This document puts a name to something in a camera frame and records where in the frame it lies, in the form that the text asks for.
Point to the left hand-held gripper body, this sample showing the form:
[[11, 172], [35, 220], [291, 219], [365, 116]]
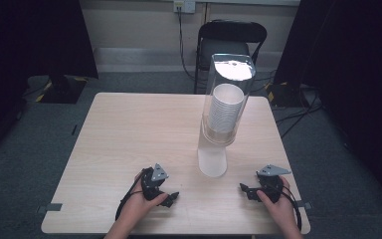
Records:
[[151, 186]]

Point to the black stand base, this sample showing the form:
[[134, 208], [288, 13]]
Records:
[[63, 89], [286, 94]]

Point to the white wall socket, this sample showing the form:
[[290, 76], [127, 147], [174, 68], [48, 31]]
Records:
[[184, 6]]

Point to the black folding chair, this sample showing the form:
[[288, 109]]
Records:
[[229, 40]]

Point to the person's left hand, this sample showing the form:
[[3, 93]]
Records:
[[136, 207]]

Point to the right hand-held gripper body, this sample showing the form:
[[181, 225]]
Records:
[[271, 186]]

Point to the black curtain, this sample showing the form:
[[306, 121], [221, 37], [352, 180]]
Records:
[[30, 40], [354, 83]]

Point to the stack of white paper cups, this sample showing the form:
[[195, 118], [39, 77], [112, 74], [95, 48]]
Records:
[[226, 109]]

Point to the grey table bracket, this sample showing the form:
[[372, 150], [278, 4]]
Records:
[[49, 207], [304, 204]]

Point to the clear plastic cup dispenser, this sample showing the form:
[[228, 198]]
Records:
[[227, 99]]

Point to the single white paper cup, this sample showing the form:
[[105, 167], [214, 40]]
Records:
[[212, 162]]

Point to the person's right hand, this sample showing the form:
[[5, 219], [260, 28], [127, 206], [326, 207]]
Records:
[[283, 207]]

